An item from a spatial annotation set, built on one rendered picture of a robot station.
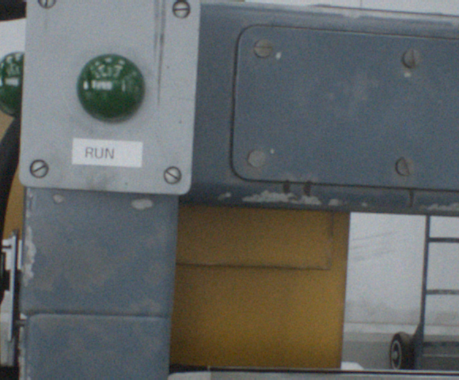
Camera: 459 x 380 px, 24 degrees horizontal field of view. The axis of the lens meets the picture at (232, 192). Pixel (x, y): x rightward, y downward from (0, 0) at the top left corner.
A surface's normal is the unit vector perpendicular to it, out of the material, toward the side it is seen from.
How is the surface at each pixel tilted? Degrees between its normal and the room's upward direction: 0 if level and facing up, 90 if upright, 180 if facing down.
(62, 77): 90
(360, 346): 90
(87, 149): 90
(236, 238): 90
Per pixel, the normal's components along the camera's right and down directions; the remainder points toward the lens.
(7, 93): -0.26, 0.34
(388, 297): 0.15, 0.06
